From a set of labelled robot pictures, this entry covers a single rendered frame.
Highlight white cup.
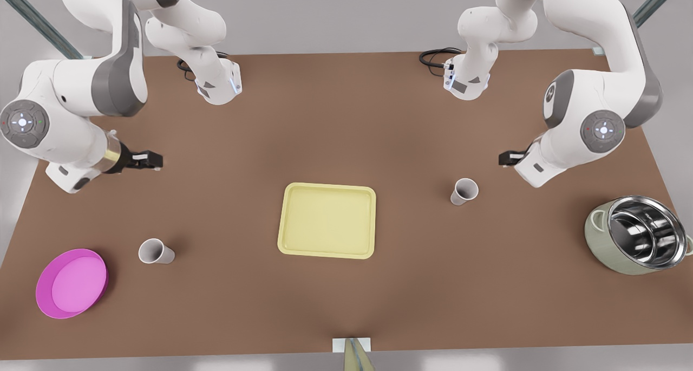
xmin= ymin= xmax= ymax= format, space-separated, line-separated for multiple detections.
xmin=450 ymin=178 xmax=479 ymax=206
xmin=138 ymin=238 xmax=175 ymax=265

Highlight green pot with steel interior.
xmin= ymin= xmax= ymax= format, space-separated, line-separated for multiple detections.
xmin=584 ymin=196 xmax=693 ymax=276

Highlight pink bowl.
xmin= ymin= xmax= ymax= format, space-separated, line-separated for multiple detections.
xmin=36 ymin=249 xmax=109 ymax=320

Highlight yellow rectangular tray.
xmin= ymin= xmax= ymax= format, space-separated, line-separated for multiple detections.
xmin=277 ymin=183 xmax=377 ymax=260

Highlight silver frame post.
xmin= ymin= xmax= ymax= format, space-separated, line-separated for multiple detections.
xmin=331 ymin=337 xmax=376 ymax=371
xmin=0 ymin=0 xmax=84 ymax=61
xmin=592 ymin=0 xmax=687 ymax=56

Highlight black cable loop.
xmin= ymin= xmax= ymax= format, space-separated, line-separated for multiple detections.
xmin=419 ymin=47 xmax=464 ymax=70
xmin=177 ymin=50 xmax=230 ymax=82

